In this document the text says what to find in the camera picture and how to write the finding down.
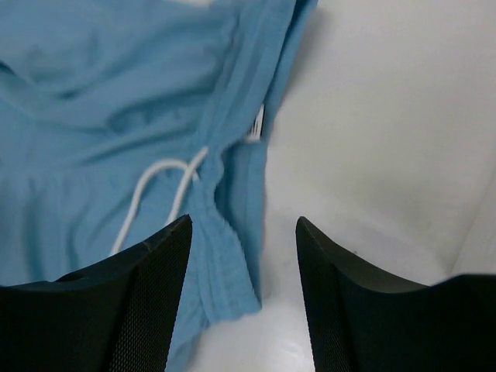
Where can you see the light blue shorts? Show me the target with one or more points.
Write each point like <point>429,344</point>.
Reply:
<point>118,117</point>

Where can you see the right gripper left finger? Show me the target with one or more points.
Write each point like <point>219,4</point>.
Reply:
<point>115,315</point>

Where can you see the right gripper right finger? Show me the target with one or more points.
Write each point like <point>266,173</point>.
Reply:
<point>363,318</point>

